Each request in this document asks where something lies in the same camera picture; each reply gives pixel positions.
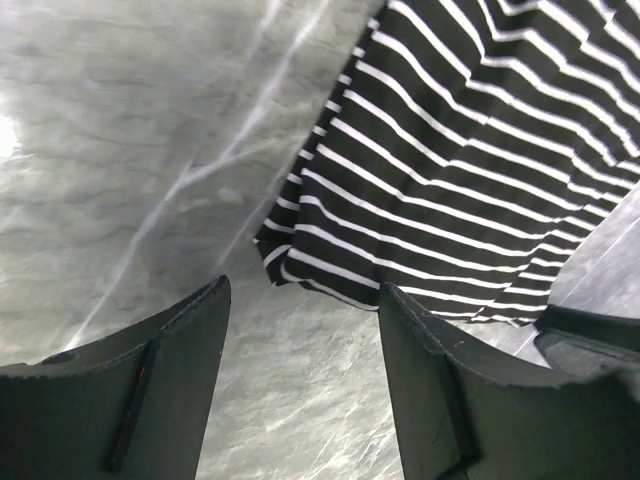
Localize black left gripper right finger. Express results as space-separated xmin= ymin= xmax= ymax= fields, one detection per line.
xmin=378 ymin=284 xmax=639 ymax=479

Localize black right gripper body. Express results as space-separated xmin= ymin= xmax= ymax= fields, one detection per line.
xmin=534 ymin=305 xmax=639 ymax=375

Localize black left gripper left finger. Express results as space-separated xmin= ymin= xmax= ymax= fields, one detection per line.
xmin=1 ymin=276 xmax=231 ymax=479

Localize striped clothes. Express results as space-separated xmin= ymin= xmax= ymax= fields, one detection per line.
xmin=254 ymin=1 xmax=639 ymax=326

